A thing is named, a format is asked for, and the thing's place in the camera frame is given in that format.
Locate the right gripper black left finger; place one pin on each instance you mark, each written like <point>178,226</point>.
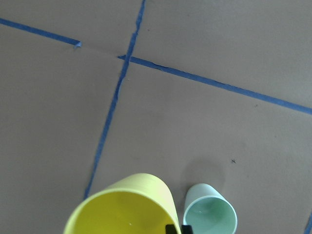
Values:
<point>171,229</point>

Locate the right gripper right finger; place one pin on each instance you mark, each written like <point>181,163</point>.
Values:
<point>186,229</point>

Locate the yellow plastic cup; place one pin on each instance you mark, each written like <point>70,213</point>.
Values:
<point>138,204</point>

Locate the green plastic cup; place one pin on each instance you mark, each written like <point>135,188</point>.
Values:
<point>208,212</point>

